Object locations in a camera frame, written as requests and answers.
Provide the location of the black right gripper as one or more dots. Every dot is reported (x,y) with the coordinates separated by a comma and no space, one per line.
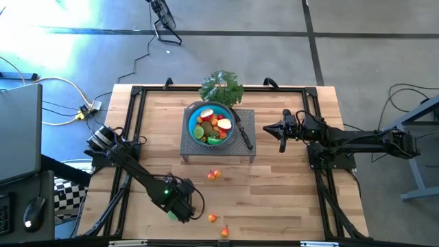
(291,128)

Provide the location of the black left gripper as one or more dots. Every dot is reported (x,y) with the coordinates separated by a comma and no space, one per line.
(185,211)

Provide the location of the red toy apple half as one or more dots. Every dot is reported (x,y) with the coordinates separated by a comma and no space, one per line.
(206,114)
(224,124)

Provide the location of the red toy strawberry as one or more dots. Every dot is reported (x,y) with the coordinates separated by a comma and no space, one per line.
(221,117)

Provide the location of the small orange toy fruit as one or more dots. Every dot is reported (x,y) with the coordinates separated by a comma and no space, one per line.
(217,173)
(199,119)
(211,176)
(214,122)

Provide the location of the blue collapsible colander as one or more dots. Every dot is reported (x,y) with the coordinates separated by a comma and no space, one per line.
(191,119)

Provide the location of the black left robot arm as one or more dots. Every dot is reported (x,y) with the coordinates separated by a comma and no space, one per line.
(137,169)

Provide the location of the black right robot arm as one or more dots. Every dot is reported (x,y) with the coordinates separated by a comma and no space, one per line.
(360,140)

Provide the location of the black kitchen knife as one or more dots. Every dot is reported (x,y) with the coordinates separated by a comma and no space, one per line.
(243,132)

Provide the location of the grey perforated metal shelf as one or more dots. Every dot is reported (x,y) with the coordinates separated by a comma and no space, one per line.
(205,154)

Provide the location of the silver aluminium extrusion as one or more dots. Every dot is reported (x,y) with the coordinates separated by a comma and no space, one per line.
(127,243)
(319,244)

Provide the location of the green plant in white pot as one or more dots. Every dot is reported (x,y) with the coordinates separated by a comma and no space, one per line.
(221,89)

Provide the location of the black white checkered board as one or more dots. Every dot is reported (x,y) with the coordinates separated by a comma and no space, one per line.
(68,199)

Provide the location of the grey metal stand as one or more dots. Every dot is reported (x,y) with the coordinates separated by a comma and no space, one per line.
(413,178)

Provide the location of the black computer mouse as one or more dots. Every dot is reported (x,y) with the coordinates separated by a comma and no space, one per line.
(34,212)

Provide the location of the black floor fan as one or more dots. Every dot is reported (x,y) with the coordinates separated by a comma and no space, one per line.
(166,17)

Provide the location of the dark desk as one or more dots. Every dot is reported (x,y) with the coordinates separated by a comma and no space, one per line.
(20,192)

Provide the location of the black keyboard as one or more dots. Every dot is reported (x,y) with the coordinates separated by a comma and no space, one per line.
(5,214)

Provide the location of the black table-level camera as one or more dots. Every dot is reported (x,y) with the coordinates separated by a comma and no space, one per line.
(224,244)

